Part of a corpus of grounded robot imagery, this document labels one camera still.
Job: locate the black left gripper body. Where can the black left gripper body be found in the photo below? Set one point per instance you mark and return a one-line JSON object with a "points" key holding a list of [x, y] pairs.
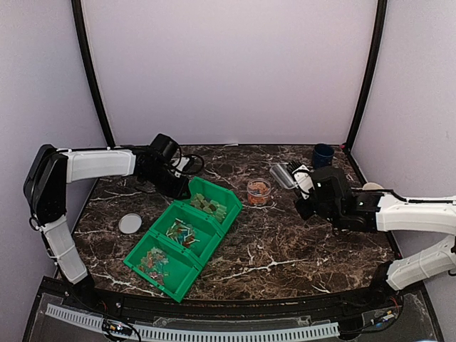
{"points": [[160, 179]]}

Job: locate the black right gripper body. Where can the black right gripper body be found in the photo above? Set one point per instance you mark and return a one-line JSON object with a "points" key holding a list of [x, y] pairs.
{"points": [[324, 210]]}

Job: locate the silver metal scoop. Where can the silver metal scoop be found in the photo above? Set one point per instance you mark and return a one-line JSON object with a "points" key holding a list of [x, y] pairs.
{"points": [[280, 173]]}

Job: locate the green three-compartment candy bin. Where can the green three-compartment candy bin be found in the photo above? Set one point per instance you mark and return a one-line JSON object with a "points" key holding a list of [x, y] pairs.
{"points": [[176, 248]]}

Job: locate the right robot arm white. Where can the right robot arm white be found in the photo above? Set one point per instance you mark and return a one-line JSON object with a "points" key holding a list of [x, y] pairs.
{"points": [[425, 217]]}

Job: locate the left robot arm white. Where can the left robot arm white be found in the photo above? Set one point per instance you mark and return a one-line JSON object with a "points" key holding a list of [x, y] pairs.
{"points": [[53, 169]]}

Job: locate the lollipop candies pile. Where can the lollipop candies pile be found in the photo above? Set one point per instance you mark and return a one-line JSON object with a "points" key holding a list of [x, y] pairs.
{"points": [[182, 233]]}

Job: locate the yellow-green gummy candies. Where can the yellow-green gummy candies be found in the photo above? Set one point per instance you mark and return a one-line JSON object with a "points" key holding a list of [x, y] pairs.
{"points": [[209, 206]]}

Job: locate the red-orange gummy candies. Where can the red-orange gummy candies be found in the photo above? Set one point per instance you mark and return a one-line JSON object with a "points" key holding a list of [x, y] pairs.
{"points": [[153, 264]]}

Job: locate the dark blue mug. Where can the dark blue mug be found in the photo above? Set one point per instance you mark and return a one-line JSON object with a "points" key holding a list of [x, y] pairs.
{"points": [[322, 155]]}

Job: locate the beige ceramic mug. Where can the beige ceramic mug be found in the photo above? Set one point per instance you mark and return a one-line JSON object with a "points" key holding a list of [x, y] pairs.
{"points": [[372, 186]]}

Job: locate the white round lid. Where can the white round lid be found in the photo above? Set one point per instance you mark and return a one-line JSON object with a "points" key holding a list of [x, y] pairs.
{"points": [[130, 223]]}

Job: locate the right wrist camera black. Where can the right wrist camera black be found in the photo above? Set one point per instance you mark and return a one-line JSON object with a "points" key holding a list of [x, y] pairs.
{"points": [[304, 183]]}

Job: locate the black front rail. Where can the black front rail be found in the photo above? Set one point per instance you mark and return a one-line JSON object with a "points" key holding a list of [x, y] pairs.
{"points": [[345, 305]]}

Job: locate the white slotted cable duct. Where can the white slotted cable duct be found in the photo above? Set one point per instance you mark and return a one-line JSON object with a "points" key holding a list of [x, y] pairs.
{"points": [[169, 329]]}

